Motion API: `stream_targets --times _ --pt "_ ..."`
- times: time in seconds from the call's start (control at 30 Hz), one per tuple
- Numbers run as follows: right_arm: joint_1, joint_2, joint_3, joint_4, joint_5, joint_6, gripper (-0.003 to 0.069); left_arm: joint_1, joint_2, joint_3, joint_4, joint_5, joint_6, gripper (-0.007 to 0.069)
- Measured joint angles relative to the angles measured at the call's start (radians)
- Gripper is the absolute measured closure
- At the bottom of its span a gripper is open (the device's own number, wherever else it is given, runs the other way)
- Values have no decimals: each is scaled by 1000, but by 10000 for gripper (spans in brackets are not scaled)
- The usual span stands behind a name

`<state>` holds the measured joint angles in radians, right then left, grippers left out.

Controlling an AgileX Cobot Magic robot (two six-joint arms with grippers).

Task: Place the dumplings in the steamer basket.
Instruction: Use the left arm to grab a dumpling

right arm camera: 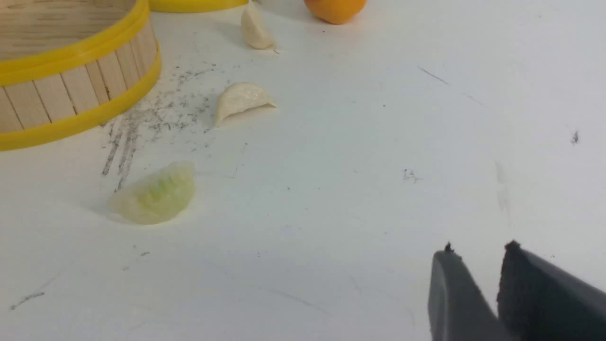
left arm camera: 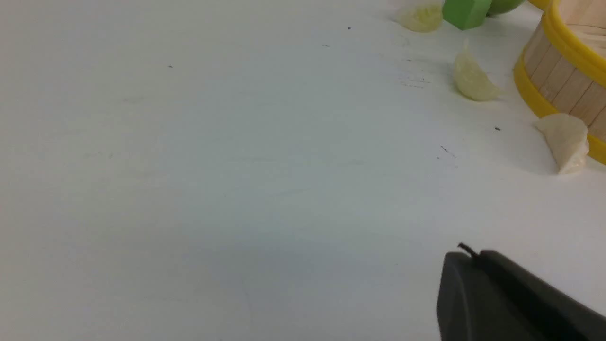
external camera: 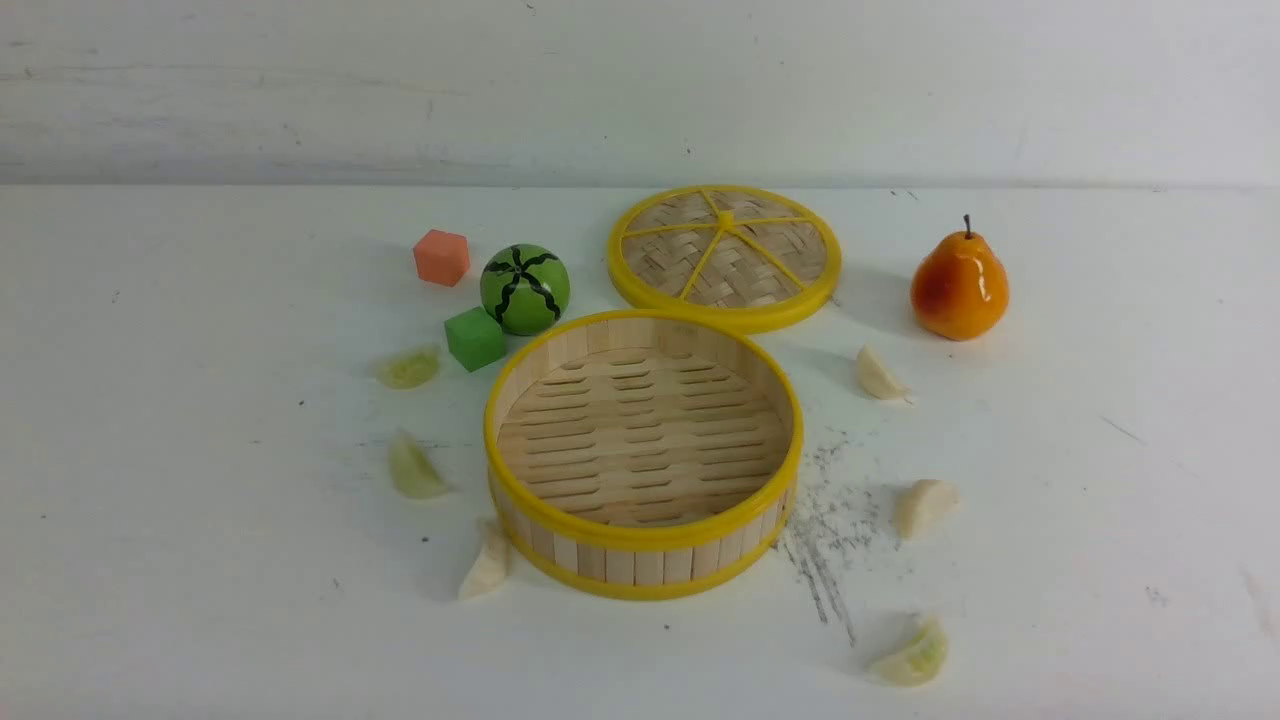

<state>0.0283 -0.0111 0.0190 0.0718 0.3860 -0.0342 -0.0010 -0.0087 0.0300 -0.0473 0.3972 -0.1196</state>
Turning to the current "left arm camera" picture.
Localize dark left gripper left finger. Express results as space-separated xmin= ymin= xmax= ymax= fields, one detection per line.
xmin=437 ymin=252 xmax=545 ymax=341

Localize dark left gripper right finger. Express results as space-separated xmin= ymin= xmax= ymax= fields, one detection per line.
xmin=478 ymin=250 xmax=605 ymax=341

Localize white dumpling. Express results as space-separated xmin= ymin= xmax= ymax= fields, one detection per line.
xmin=534 ymin=113 xmax=589 ymax=175

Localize pale yellow-green dumpling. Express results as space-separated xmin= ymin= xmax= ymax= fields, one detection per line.
xmin=453 ymin=39 xmax=502 ymax=102

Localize pale green dumpling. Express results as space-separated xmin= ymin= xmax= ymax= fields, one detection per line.
xmin=394 ymin=3 xmax=443 ymax=33

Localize bamboo steamer tray yellow rims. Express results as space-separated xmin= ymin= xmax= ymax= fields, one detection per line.
xmin=514 ymin=0 xmax=606 ymax=163

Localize green cube block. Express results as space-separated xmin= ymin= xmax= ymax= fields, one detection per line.
xmin=442 ymin=0 xmax=492 ymax=30

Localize green toy watermelon ball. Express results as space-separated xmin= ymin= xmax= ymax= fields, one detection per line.
xmin=487 ymin=0 xmax=525 ymax=17

